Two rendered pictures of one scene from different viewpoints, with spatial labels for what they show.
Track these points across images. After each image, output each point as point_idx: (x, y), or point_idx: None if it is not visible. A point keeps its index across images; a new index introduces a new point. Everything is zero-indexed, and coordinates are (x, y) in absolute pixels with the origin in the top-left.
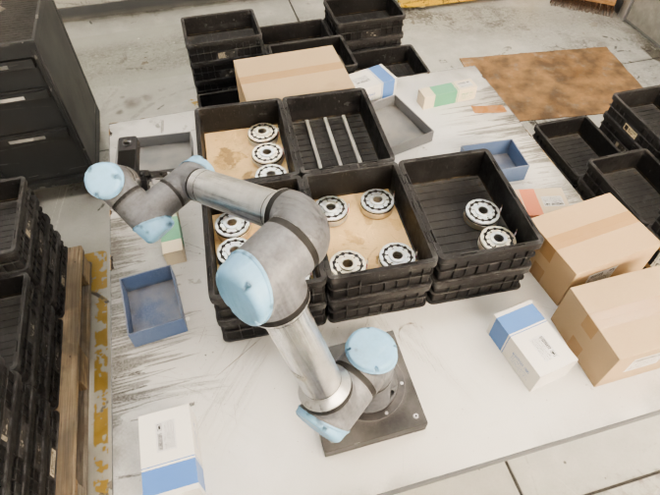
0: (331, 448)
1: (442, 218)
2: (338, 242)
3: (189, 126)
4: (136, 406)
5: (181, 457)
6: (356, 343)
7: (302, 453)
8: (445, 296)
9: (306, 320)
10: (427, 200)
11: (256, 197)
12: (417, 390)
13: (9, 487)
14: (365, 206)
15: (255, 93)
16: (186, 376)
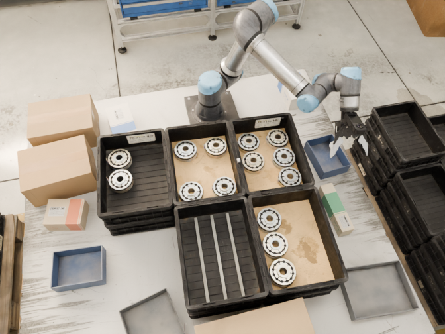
0: (227, 91)
1: (148, 183)
2: (220, 168)
3: None
4: (317, 116)
5: None
6: (217, 79)
7: (239, 96)
8: None
9: None
10: (153, 199)
11: (267, 43)
12: (184, 116)
13: (366, 125)
14: (200, 185)
15: (296, 316)
16: (297, 126)
